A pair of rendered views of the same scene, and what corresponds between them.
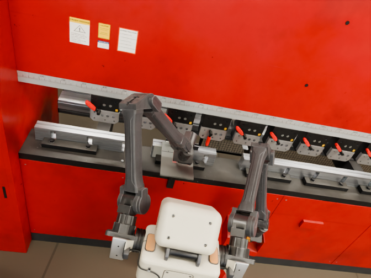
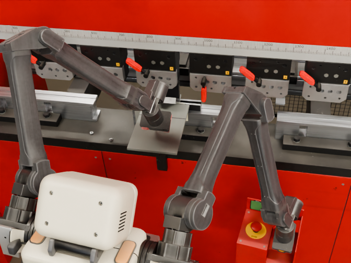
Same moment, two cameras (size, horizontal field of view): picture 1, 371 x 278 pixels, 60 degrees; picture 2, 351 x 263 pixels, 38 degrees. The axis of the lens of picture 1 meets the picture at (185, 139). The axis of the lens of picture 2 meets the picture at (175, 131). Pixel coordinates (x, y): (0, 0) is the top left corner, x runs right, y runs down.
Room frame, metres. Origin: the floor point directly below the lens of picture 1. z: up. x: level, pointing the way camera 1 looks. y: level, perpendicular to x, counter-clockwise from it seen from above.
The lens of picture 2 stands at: (0.08, -0.63, 2.26)
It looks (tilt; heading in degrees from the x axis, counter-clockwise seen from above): 43 degrees down; 25
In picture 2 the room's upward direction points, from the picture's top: 4 degrees counter-clockwise
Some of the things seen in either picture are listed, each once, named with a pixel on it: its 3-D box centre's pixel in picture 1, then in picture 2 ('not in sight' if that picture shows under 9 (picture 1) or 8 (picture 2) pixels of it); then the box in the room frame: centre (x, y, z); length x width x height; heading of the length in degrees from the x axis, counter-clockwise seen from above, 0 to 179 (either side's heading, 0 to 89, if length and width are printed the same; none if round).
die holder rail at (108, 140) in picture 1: (81, 137); (39, 103); (1.34, 0.58, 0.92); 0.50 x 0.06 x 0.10; 102
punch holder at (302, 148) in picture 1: (311, 140); not in sight; (1.60, -0.72, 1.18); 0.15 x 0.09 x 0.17; 102
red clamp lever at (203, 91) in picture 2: (208, 138); (203, 89); (1.42, -0.12, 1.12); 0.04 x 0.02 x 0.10; 12
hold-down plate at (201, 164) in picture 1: (180, 162); (176, 131); (1.40, -0.01, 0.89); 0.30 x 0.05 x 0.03; 102
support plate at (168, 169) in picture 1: (176, 159); (159, 126); (1.30, 0.01, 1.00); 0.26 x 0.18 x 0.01; 12
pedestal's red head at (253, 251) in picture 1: (242, 231); (269, 236); (1.15, -0.46, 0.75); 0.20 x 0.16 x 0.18; 94
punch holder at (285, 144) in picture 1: (279, 135); (326, 75); (1.56, -0.52, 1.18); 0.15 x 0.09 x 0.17; 102
